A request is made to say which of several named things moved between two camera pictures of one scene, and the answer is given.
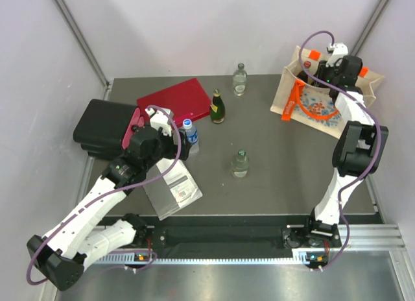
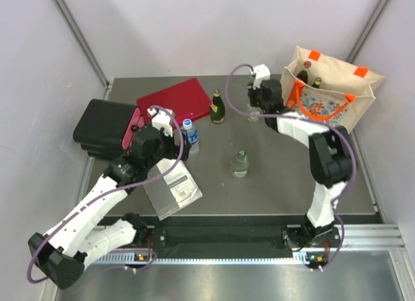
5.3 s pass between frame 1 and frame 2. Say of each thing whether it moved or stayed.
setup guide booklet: stayed
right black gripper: moved
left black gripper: stayed
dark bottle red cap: stayed
